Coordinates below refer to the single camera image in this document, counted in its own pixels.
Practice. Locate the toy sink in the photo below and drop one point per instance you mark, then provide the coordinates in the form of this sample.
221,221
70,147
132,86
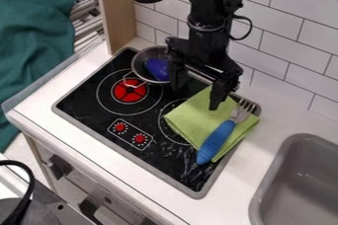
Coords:
297,183

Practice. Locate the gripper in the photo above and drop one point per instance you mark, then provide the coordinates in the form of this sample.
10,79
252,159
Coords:
200,53

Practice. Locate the green cloth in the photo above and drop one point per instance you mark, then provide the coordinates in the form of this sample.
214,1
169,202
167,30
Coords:
200,122

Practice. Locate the teal cloth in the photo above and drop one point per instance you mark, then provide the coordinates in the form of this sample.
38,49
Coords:
31,35

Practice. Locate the purple toy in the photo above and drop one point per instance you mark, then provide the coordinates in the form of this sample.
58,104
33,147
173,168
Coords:
158,68

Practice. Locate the silver pot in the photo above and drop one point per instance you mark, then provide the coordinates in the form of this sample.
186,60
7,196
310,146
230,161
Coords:
147,66

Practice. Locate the toy stove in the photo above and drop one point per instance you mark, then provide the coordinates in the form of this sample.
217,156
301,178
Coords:
145,117

